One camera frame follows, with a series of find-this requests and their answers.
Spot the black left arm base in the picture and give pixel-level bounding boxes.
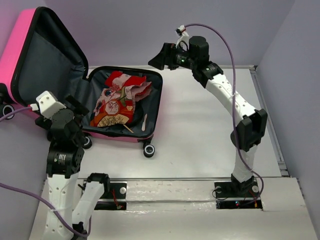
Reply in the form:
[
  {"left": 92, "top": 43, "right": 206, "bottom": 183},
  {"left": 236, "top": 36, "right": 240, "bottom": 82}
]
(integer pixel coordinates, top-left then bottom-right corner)
[{"left": 94, "top": 181, "right": 127, "bottom": 211}]

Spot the red anime print cloth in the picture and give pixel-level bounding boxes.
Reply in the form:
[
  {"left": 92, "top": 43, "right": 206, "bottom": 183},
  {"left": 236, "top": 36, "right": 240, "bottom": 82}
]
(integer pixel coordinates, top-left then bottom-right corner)
[{"left": 90, "top": 71, "right": 152, "bottom": 128}]

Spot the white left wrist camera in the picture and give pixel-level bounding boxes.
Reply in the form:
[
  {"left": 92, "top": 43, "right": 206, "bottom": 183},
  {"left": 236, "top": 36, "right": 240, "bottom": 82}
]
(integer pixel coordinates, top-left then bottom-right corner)
[{"left": 30, "top": 90, "right": 67, "bottom": 120}]

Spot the silver table rail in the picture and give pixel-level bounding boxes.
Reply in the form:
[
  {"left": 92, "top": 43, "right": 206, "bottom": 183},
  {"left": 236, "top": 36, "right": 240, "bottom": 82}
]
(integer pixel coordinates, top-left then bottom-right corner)
[{"left": 77, "top": 177, "right": 298, "bottom": 183}]

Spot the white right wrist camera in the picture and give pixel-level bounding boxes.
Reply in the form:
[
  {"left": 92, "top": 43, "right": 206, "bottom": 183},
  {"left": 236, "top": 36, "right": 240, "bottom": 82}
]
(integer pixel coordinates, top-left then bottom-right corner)
[{"left": 175, "top": 25, "right": 190, "bottom": 47}]

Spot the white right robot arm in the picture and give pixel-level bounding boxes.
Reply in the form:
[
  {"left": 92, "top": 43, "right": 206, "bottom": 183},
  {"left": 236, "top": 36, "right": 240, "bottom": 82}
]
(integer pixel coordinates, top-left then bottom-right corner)
[{"left": 148, "top": 36, "right": 268, "bottom": 196}]

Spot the pink hard-shell suitcase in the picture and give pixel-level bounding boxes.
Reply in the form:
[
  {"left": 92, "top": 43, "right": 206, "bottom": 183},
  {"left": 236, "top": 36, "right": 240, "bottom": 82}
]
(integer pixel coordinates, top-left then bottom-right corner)
[{"left": 0, "top": 6, "right": 163, "bottom": 158}]

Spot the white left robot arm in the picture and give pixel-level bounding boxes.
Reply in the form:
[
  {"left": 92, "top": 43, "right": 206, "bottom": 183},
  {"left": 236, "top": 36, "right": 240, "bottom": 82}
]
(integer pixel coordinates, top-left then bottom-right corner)
[{"left": 36, "top": 90, "right": 111, "bottom": 240}]

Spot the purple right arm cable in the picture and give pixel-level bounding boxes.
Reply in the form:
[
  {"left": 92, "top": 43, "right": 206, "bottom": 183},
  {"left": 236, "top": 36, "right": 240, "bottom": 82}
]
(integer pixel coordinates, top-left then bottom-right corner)
[{"left": 183, "top": 22, "right": 265, "bottom": 201}]

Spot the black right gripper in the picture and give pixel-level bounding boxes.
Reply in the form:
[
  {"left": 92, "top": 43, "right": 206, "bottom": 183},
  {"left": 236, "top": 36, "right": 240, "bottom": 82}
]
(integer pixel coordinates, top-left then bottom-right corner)
[{"left": 148, "top": 43, "right": 197, "bottom": 71}]

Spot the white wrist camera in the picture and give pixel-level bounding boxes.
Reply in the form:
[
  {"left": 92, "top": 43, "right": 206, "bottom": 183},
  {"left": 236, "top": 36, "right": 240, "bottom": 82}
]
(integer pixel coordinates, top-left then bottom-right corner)
[
  {"left": 30, "top": 90, "right": 67, "bottom": 120},
  {"left": 175, "top": 25, "right": 190, "bottom": 47}
]

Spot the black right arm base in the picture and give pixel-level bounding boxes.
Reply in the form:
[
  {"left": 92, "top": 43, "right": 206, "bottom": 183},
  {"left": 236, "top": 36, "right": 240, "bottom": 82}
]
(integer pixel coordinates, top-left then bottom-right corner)
[{"left": 211, "top": 180, "right": 263, "bottom": 210}]

